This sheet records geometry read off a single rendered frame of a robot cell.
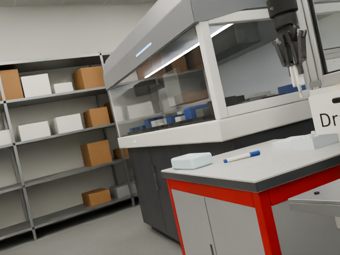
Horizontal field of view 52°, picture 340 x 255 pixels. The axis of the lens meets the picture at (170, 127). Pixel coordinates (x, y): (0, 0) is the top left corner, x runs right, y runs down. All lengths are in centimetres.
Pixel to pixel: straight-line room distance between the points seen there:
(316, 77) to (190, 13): 64
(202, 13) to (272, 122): 63
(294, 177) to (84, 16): 459
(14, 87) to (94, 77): 95
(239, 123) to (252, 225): 81
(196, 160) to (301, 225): 44
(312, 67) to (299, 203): 97
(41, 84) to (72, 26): 115
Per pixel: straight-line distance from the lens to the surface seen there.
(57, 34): 507
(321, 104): 103
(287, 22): 123
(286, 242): 96
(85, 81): 450
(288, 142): 139
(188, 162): 125
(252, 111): 175
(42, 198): 476
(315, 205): 57
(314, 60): 149
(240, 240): 105
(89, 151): 442
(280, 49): 128
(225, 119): 166
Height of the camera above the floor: 94
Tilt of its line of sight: 1 degrees down
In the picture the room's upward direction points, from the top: 12 degrees counter-clockwise
